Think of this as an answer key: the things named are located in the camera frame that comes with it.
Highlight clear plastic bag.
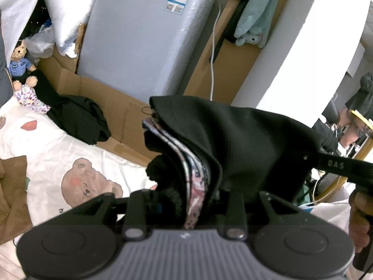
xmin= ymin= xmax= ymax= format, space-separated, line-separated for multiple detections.
xmin=23 ymin=24 xmax=56 ymax=62

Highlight white cable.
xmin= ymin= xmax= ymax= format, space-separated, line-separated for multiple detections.
xmin=209 ymin=0 xmax=222 ymax=100

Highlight tall cardboard box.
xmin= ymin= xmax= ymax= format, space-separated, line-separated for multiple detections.
xmin=185 ymin=0 xmax=298 ymax=106

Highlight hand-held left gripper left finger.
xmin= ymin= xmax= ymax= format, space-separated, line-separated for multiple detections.
xmin=66 ymin=189 xmax=163 ymax=240

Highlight teddy bear in blue shirt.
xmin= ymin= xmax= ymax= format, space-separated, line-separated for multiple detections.
xmin=9 ymin=39 xmax=38 ymax=90

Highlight person's right hand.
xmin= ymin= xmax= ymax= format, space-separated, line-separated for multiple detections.
xmin=349 ymin=192 xmax=372 ymax=255

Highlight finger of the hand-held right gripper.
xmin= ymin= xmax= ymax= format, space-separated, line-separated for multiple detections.
xmin=301 ymin=149 xmax=329 ymax=172

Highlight plastic-wrapped grey mattress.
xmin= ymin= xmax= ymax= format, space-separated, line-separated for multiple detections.
xmin=76 ymin=0 xmax=220 ymax=104

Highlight white cloth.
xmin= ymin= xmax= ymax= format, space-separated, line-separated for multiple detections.
xmin=297 ymin=201 xmax=356 ymax=240

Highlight crumpled black garment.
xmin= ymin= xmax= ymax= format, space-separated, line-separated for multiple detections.
xmin=32 ymin=70 xmax=112 ymax=146

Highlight brown shirt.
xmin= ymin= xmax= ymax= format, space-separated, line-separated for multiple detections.
xmin=0 ymin=155 xmax=33 ymax=245

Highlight teal hanging towel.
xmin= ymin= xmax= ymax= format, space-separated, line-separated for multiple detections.
xmin=233 ymin=0 xmax=284 ymax=48

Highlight cream bear print bedsheet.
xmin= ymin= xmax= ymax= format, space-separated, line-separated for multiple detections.
xmin=0 ymin=96 xmax=160 ymax=280

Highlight flat cardboard sheet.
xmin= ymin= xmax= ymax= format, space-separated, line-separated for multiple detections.
xmin=38 ymin=23 xmax=155 ymax=168

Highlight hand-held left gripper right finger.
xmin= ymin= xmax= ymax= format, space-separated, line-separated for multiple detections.
xmin=225 ymin=191 xmax=304 ymax=240

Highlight doll in floral dress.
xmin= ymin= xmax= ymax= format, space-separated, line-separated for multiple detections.
xmin=14 ymin=83 xmax=50 ymax=114

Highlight plastic-wrapped white pillow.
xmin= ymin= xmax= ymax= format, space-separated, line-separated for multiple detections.
xmin=42 ymin=0 xmax=98 ymax=59

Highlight black bear-print pants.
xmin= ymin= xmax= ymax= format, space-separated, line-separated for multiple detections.
xmin=142 ymin=94 xmax=340 ymax=231

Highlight white curtain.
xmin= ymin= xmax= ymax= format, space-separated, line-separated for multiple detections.
xmin=0 ymin=0 xmax=45 ymax=39

